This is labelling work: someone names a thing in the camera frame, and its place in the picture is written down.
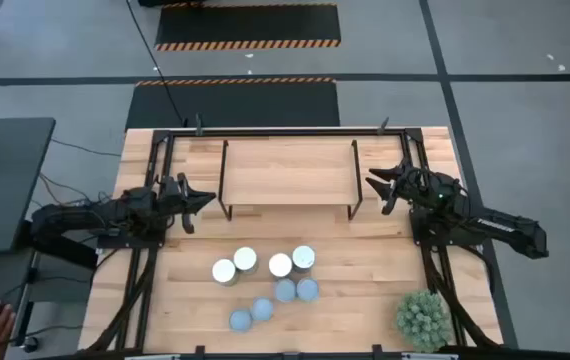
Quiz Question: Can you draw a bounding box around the black hazard-striped floor mat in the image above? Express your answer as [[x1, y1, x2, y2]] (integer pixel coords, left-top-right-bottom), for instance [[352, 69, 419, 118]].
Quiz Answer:
[[153, 2, 342, 52], [124, 77, 341, 132]]

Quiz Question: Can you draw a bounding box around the blue sweet peas can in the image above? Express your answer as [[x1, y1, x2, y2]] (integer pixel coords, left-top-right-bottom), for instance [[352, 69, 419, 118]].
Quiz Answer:
[[291, 244, 317, 274]]

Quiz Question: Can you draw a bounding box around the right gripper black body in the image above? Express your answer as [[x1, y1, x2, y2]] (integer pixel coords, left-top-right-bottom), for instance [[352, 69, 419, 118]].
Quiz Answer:
[[389, 162, 429, 207]]

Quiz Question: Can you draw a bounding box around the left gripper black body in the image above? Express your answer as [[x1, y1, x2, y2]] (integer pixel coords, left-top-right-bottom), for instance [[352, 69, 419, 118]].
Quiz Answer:
[[157, 173, 190, 227]]

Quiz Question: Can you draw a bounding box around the teal rimmed can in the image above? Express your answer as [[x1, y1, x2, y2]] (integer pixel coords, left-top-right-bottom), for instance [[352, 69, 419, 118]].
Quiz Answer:
[[228, 308, 254, 334]]

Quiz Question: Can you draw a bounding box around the Oranges label can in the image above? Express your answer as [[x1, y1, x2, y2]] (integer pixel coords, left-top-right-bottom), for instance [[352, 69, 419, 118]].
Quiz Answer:
[[211, 258, 240, 287]]

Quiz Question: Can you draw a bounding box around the long black floor cable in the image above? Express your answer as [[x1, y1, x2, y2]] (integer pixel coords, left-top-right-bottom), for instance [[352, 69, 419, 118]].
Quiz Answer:
[[124, 0, 189, 127]]

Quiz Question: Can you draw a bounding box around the Carrots label can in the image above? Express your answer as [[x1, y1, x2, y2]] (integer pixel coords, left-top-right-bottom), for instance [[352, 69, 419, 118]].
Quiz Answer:
[[232, 246, 260, 275]]

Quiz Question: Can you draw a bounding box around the thin black floor cable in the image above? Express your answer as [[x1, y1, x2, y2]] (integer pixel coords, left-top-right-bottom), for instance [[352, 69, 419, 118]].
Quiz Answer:
[[49, 137, 122, 159]]

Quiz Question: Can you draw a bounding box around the Green Peas label can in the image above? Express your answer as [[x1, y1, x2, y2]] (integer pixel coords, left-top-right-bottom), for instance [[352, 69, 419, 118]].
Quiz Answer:
[[273, 278, 298, 304]]

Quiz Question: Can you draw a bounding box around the Peaches label can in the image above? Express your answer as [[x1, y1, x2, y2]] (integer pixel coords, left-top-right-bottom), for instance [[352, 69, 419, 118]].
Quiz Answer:
[[267, 252, 294, 279]]

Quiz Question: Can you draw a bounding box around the mixed vegetables can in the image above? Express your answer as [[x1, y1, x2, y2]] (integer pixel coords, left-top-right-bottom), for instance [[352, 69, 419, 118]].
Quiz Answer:
[[295, 277, 321, 303]]

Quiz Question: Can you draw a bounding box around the small green artificial plant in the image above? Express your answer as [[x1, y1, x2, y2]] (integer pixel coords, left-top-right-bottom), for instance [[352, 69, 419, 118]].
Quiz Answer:
[[395, 289, 454, 354]]

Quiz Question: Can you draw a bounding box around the black desk foot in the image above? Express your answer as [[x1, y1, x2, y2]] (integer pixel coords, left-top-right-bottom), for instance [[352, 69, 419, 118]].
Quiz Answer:
[[32, 234, 99, 271]]

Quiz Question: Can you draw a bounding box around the grey desk top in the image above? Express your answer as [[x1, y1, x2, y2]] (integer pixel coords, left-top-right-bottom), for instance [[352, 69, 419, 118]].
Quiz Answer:
[[0, 117, 57, 256]]

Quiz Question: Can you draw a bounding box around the red tomato can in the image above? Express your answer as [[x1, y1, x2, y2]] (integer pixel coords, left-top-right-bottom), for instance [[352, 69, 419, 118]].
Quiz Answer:
[[250, 296, 275, 322]]

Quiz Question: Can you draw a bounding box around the wooden shelf with black legs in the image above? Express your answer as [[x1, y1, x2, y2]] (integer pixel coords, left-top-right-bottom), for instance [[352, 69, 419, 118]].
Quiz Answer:
[[217, 138, 365, 222]]

